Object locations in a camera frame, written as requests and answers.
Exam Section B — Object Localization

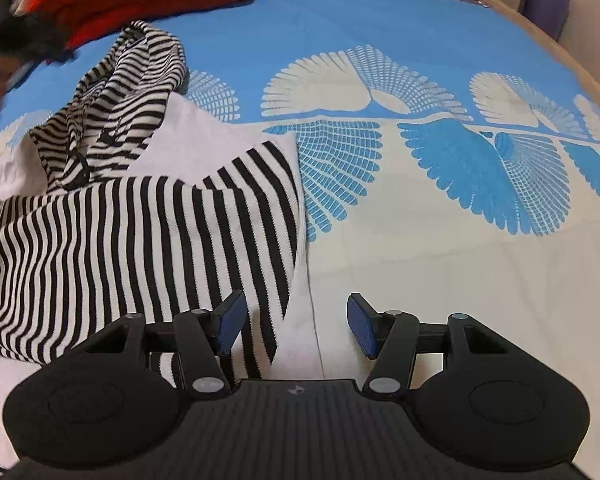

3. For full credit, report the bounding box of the blue white patterned bedsheet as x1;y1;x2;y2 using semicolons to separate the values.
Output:
0;0;600;480

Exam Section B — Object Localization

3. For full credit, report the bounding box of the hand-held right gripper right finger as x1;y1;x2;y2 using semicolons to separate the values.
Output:
346;293;512;397

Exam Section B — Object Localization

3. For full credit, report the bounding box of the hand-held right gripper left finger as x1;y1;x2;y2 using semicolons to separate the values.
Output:
74;290;249;400

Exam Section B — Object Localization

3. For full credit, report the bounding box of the black white striped garment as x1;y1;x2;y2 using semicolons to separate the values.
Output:
0;20;327;480

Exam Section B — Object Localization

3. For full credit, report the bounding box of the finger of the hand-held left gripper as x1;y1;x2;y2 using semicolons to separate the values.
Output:
5;59;36;93

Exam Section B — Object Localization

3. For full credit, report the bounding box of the wooden bed frame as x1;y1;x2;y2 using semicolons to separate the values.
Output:
480;2;600;108

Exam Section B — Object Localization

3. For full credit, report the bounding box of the purple box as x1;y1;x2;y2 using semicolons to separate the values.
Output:
519;0;571;43

